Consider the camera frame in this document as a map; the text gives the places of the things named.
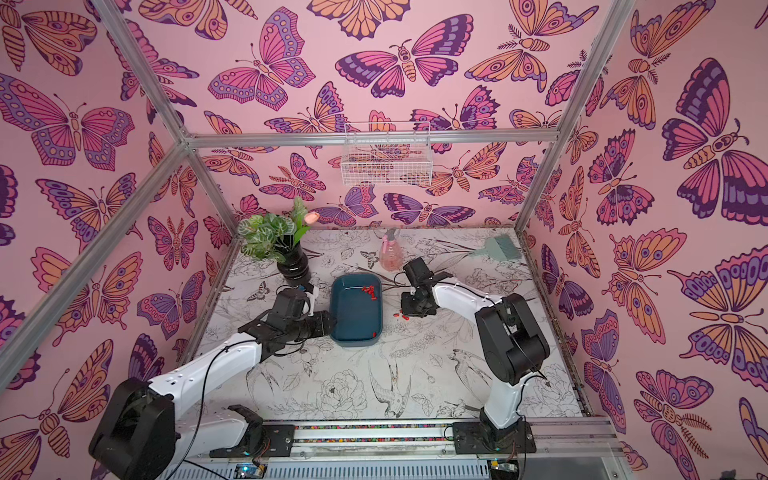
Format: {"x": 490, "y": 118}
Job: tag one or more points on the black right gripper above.
{"x": 411, "y": 303}

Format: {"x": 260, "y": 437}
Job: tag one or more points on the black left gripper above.
{"x": 322, "y": 322}

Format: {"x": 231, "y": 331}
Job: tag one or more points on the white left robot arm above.
{"x": 141, "y": 434}

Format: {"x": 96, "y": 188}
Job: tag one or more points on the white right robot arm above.
{"x": 513, "y": 344}

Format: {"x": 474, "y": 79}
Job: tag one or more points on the red sleeve pile in box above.
{"x": 370, "y": 290}

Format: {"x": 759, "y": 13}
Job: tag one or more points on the teal storage box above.
{"x": 356, "y": 315}

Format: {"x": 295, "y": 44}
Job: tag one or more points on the pink spray bottle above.
{"x": 391, "y": 257}

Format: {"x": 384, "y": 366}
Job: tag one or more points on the black vase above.
{"x": 295, "y": 267}

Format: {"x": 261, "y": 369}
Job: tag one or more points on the green artificial plant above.
{"x": 275, "y": 237}

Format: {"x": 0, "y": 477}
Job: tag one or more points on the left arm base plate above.
{"x": 263, "y": 441}

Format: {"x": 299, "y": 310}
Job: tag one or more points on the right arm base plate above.
{"x": 482, "y": 437}

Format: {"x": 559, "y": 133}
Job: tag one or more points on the white wire basket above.
{"x": 387, "y": 153}

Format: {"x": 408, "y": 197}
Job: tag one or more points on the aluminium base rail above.
{"x": 566, "y": 449}

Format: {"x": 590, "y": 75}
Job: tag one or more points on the aluminium frame post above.
{"x": 601, "y": 49}

